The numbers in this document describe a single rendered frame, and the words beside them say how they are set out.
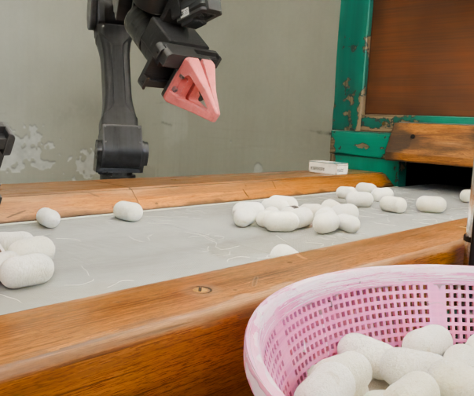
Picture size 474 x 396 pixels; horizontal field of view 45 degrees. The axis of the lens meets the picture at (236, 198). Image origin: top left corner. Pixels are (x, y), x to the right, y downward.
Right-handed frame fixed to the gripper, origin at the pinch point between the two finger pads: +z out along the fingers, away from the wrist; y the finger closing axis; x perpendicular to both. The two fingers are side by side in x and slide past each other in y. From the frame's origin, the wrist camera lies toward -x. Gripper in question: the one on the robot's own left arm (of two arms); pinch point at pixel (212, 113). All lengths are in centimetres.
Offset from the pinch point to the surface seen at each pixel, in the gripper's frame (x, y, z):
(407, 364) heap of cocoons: -17.3, -24.8, 38.4
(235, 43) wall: 54, 123, -112
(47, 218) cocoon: 6.0, -23.4, 9.3
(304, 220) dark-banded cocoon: -2.6, -1.9, 19.5
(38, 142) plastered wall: 139, 76, -141
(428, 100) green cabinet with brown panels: -5, 51, -1
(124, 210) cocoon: 5.6, -15.2, 9.5
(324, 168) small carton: 10.5, 33.3, 0.4
